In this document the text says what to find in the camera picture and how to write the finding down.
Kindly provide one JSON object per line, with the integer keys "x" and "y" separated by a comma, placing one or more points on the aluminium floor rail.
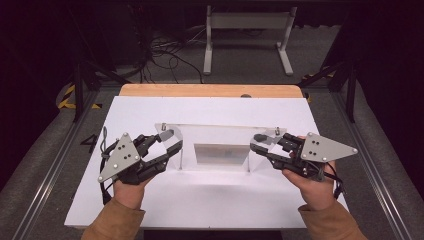
{"x": 53, "y": 166}
{"x": 376, "y": 173}

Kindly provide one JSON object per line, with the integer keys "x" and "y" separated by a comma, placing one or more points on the clear acrylic photo frame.
{"x": 216, "y": 135}

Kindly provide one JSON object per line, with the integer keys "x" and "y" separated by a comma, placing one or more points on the person's left hand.
{"x": 130, "y": 195}

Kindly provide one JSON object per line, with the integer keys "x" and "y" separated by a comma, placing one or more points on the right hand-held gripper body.
{"x": 323, "y": 150}

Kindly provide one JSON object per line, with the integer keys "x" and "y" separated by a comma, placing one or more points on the person's right hand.
{"x": 315, "y": 193}

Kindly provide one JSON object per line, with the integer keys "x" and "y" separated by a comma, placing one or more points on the white board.
{"x": 186, "y": 110}

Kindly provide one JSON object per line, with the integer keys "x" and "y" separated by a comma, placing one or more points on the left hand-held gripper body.
{"x": 121, "y": 156}

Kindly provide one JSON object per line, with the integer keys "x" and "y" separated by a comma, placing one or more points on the yellow black floor tape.
{"x": 66, "y": 105}

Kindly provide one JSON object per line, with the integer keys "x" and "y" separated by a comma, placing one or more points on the cream paper card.
{"x": 221, "y": 154}

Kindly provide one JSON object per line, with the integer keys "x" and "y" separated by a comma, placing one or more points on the white metal stand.
{"x": 248, "y": 20}

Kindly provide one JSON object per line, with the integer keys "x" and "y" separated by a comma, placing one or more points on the wooden table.
{"x": 186, "y": 90}

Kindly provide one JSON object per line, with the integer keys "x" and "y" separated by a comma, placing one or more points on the black metal stand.
{"x": 350, "y": 93}
{"x": 79, "y": 90}

